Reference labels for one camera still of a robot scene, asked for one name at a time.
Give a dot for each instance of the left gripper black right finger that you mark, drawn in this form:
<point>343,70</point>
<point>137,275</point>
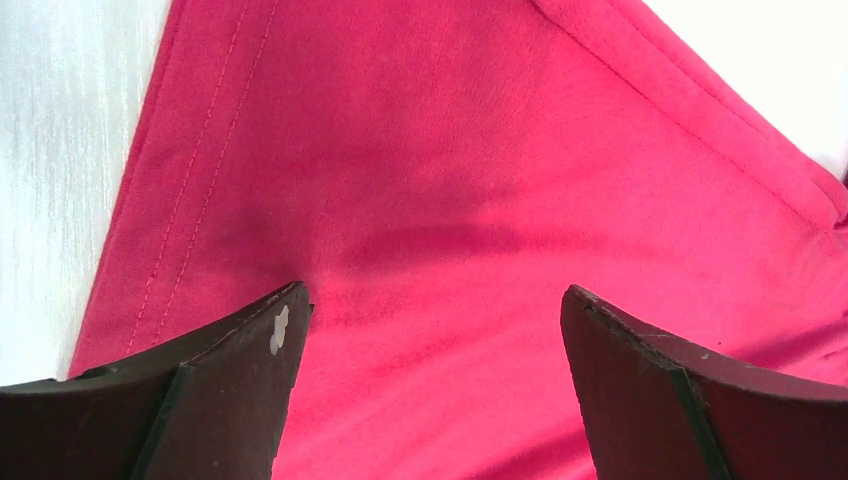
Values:
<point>657,406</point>

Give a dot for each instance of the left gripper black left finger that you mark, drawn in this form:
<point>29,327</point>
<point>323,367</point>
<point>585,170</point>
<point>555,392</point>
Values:
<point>210,404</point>

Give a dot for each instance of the red t shirt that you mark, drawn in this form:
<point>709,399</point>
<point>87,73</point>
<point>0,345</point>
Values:
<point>438,173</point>

